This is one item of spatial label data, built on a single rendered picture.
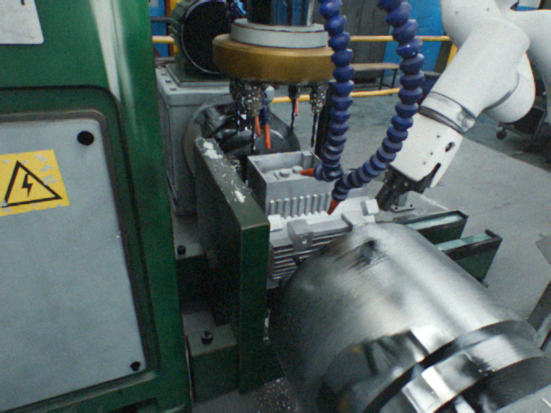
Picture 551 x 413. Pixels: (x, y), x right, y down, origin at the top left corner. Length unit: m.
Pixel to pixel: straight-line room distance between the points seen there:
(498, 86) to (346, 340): 0.46
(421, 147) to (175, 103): 0.60
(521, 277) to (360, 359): 0.82
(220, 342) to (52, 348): 0.24
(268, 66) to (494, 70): 0.35
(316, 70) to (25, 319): 0.41
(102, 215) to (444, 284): 0.33
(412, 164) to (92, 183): 0.47
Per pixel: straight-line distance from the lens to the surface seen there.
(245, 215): 0.48
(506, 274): 1.12
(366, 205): 0.65
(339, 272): 0.40
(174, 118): 0.99
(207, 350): 0.61
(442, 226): 1.00
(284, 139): 0.84
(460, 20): 0.79
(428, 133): 0.65
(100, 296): 0.43
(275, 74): 0.47
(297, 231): 0.57
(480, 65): 0.66
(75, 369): 0.51
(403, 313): 0.36
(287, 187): 0.57
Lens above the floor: 1.40
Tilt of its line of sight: 31 degrees down
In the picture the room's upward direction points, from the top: 4 degrees clockwise
